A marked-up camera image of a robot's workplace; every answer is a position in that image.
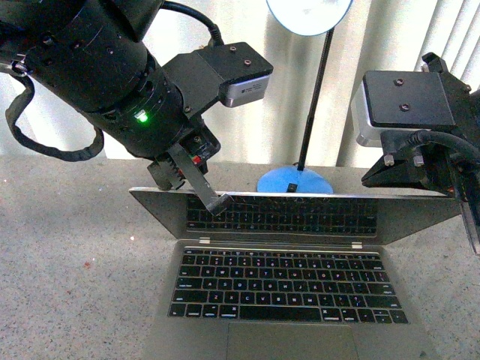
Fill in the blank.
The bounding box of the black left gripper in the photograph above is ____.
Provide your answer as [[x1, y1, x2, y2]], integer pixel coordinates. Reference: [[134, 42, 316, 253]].
[[147, 125, 232, 216]]

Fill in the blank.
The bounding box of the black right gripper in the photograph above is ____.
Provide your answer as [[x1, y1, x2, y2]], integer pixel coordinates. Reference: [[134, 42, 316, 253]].
[[361, 52, 479, 257]]

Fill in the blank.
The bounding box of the silver laptop with black screen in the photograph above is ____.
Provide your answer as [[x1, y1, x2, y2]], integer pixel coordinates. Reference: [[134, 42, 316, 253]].
[[131, 187, 459, 359]]

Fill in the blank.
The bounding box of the blue desk lamp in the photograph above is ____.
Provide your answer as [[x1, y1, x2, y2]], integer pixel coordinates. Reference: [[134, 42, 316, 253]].
[[256, 1, 352, 194]]

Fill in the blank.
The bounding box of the white pleated curtain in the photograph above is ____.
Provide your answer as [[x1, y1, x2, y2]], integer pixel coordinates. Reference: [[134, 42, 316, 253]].
[[1, 0, 479, 168]]

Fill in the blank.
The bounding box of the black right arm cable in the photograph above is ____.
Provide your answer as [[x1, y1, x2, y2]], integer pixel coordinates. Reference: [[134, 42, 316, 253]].
[[408, 129, 480, 166]]

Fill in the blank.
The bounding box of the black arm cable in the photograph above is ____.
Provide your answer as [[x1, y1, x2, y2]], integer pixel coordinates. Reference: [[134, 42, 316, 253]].
[[5, 61, 105, 163], [408, 129, 480, 166]]

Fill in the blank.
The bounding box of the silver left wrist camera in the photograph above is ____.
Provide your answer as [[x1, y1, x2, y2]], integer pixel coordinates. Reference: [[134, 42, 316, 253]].
[[163, 42, 273, 119]]

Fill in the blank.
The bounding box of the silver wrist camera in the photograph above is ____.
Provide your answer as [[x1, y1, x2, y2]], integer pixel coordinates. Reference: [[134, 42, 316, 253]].
[[349, 70, 458, 149], [163, 42, 273, 119]]

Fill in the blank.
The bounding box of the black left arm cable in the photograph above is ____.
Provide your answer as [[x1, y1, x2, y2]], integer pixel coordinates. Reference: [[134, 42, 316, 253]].
[[5, 61, 105, 163]]

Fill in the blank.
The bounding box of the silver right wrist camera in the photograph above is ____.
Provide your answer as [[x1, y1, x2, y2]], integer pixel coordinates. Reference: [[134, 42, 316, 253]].
[[349, 70, 458, 149]]

